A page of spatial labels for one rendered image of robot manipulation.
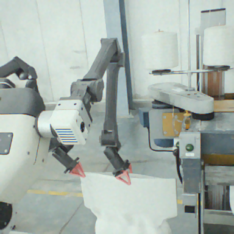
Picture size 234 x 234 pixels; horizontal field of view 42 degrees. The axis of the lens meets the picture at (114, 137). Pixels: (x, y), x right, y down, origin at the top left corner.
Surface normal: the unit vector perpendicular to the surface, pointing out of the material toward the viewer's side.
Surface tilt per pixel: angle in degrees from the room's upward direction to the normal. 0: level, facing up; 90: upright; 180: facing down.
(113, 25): 90
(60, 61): 90
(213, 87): 90
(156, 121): 90
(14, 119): 50
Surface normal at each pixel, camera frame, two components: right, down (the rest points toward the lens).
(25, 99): -0.29, -0.33
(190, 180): -0.29, 0.35
